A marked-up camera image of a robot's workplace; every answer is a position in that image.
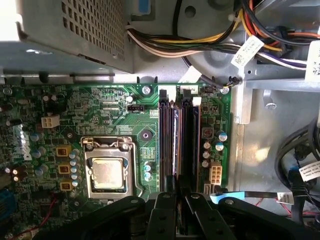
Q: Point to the beige eight-pin power socket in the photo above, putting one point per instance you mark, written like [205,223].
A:
[216,175]

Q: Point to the metal socket cover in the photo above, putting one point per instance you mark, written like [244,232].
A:
[128,180]

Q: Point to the grey metal drive cage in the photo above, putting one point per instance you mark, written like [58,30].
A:
[275,83]

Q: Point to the green motherboard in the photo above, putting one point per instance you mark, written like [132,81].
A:
[112,120]

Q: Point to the black PC case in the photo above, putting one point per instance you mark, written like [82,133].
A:
[260,130]

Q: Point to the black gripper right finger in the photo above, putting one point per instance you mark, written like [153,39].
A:
[205,220]

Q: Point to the silver motherboard screw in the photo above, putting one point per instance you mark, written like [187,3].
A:
[225,90]
[146,90]

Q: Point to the silver CPU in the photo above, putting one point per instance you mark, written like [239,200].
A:
[107,172]

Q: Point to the metal locking lever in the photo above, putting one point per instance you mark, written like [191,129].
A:
[135,165]

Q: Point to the red board inductor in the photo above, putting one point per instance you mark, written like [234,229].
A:
[207,132]

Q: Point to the silver electrolytic capacitor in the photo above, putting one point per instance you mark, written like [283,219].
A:
[219,146]
[207,145]
[147,167]
[206,154]
[40,170]
[41,151]
[37,137]
[205,163]
[147,175]
[222,136]

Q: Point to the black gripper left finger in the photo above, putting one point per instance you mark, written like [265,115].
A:
[162,220]

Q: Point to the white four-pin power socket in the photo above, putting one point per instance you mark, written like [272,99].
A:
[50,122]

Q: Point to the yellow board inductor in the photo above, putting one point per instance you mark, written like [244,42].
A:
[64,169]
[66,186]
[61,151]

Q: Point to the black fan header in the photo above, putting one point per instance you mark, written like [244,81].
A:
[136,108]

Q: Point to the small white board connector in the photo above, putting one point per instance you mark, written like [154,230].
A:
[208,189]

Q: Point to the blue port connector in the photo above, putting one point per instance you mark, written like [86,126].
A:
[7,205]

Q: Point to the grey power supply unit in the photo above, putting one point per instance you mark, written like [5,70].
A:
[50,30]

